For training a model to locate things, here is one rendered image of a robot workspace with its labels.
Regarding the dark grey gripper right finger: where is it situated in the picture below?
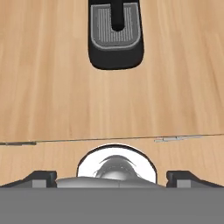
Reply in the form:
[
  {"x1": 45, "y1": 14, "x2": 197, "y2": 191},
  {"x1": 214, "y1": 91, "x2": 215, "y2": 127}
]
[{"x1": 165, "y1": 170, "x2": 224, "y2": 189}]

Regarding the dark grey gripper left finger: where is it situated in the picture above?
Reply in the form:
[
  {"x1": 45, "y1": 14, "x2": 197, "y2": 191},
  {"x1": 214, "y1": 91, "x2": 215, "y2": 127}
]
[{"x1": 0, "y1": 170, "x2": 58, "y2": 189}]

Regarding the black coffee machine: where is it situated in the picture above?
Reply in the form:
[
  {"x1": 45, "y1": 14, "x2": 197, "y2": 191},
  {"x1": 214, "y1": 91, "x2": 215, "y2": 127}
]
[{"x1": 87, "y1": 0, "x2": 145, "y2": 71}]

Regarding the white round object black rim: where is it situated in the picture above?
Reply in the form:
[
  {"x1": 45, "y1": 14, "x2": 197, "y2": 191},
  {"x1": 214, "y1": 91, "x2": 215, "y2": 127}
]
[{"x1": 55, "y1": 143, "x2": 165, "y2": 189}]

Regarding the grey cupboard handle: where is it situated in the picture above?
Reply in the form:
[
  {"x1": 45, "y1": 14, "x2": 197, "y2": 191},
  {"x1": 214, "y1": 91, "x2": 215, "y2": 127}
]
[{"x1": 153, "y1": 135, "x2": 204, "y2": 144}]

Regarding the dark cupboard handle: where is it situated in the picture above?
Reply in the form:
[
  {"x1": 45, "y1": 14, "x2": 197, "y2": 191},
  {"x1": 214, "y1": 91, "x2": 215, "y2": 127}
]
[{"x1": 0, "y1": 141, "x2": 38, "y2": 146}]

